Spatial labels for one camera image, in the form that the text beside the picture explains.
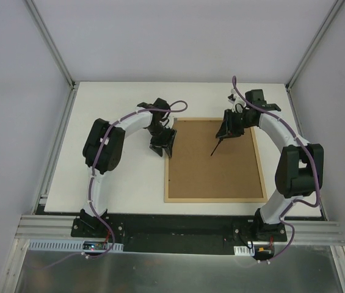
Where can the aluminium rail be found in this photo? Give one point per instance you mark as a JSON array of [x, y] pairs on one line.
[[45, 227]]

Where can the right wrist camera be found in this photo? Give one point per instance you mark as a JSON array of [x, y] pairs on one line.
[[232, 97]]

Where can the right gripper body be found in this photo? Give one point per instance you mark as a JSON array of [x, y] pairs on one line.
[[230, 127]]

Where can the left white cable duct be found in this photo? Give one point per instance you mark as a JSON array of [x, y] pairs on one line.
[[74, 246]]

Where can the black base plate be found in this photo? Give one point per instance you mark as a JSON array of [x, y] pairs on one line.
[[182, 234]]

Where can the wooden picture frame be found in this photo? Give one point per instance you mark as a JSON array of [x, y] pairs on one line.
[[232, 175]]

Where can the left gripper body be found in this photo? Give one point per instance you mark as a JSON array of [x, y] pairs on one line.
[[162, 139]]

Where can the white cable duct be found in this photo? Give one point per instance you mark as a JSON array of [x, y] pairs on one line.
[[74, 246], [244, 251]]

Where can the red handled screwdriver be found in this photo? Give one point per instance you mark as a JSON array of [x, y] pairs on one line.
[[217, 145]]

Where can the left aluminium corner post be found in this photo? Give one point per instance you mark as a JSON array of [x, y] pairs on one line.
[[48, 40]]

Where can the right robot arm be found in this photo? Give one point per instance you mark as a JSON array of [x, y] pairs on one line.
[[299, 173]]

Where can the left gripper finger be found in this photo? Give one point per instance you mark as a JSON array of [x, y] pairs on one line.
[[158, 150], [168, 148]]

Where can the right aluminium corner post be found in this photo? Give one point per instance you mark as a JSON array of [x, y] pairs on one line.
[[319, 35]]

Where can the right white cable duct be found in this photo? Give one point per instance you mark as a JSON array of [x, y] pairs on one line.
[[244, 251]]

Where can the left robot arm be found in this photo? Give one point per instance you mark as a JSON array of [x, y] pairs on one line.
[[103, 148]]

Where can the aluminium corner post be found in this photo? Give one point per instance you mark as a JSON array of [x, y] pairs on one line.
[[319, 35], [48, 40]]

